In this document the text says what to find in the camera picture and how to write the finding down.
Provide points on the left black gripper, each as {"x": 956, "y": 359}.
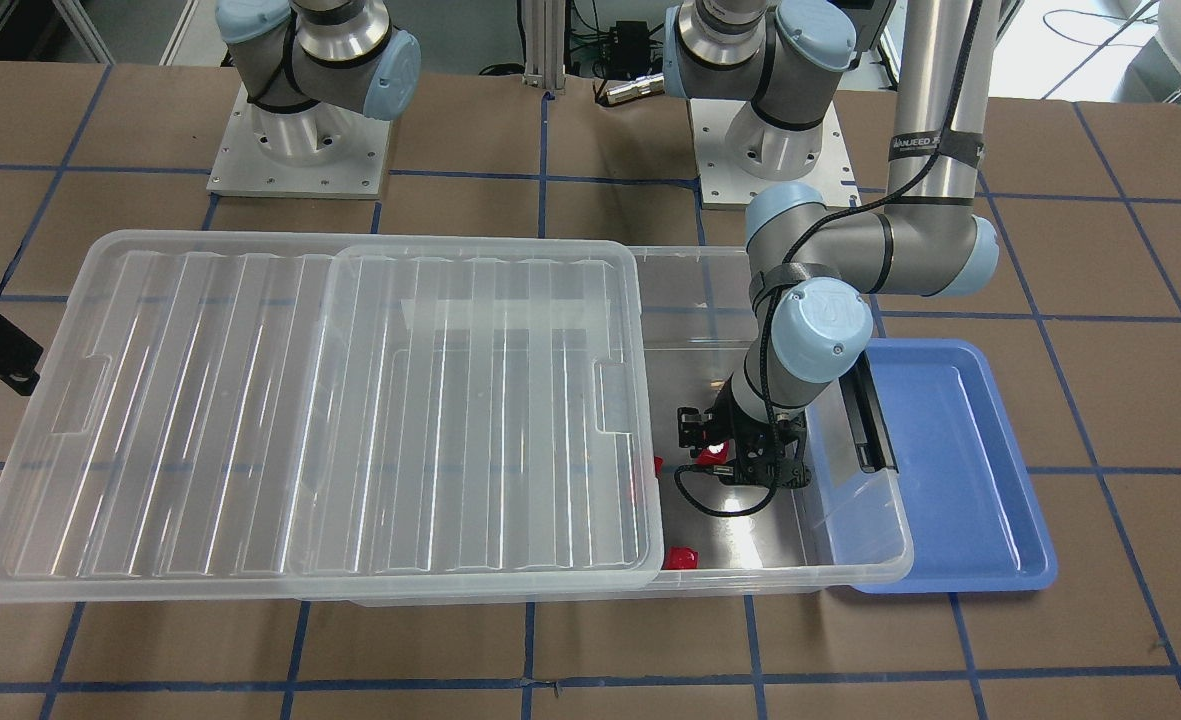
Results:
{"x": 691, "y": 428}

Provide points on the clear plastic storage box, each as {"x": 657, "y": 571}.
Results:
{"x": 487, "y": 423}

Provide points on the blue plastic tray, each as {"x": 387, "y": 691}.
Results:
{"x": 974, "y": 519}

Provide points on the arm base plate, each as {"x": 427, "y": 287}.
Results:
{"x": 321, "y": 153}
{"x": 740, "y": 156}

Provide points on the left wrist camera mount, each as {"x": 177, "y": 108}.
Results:
{"x": 774, "y": 457}

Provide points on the black box latch handle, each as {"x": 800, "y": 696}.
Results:
{"x": 865, "y": 420}

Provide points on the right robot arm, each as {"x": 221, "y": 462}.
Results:
{"x": 322, "y": 83}

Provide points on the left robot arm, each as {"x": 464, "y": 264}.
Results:
{"x": 812, "y": 266}

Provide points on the aluminium frame post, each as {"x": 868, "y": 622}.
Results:
{"x": 544, "y": 36}

